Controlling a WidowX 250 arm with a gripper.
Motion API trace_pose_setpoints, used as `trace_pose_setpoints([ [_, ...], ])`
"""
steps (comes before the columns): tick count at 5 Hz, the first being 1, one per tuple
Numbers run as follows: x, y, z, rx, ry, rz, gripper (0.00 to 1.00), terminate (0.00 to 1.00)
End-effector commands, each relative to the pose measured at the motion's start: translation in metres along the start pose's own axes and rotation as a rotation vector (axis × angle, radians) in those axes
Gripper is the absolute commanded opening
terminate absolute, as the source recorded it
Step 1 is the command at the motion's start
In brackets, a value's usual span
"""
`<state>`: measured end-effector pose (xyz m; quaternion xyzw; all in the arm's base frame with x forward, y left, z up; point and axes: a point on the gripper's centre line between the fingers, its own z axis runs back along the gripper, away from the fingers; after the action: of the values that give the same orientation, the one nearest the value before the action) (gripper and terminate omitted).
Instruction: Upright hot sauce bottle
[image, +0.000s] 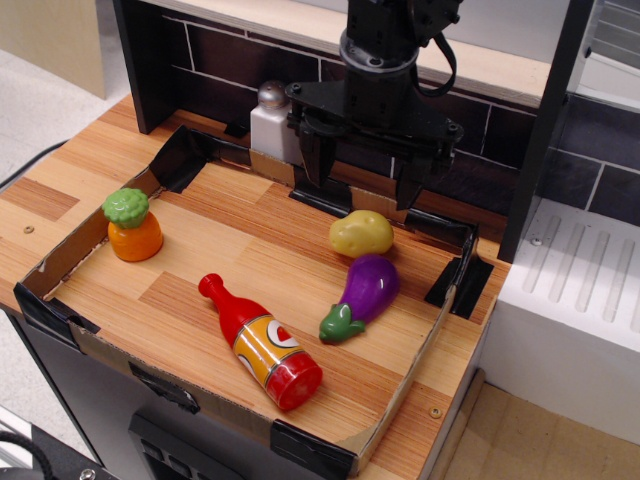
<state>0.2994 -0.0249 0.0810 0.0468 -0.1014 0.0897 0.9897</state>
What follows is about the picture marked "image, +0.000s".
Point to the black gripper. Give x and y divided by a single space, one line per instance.
387 112

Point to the red hot sauce bottle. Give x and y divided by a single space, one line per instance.
275 359

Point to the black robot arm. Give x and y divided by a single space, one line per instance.
388 36

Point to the cardboard fence with black tape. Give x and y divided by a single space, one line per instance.
116 338

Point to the yellow toy potato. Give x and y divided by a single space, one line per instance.
360 233

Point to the white salt shaker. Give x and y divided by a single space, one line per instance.
270 133

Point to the purple toy eggplant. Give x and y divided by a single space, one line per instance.
372 284

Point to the wooden shelf with black posts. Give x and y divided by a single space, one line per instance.
210 57

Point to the orange toy carrot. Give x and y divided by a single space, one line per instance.
133 231

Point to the brass screw right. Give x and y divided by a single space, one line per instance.
435 412

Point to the white toy sink drainboard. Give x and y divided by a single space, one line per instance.
564 334

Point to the black toy oven front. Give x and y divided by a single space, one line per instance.
168 457

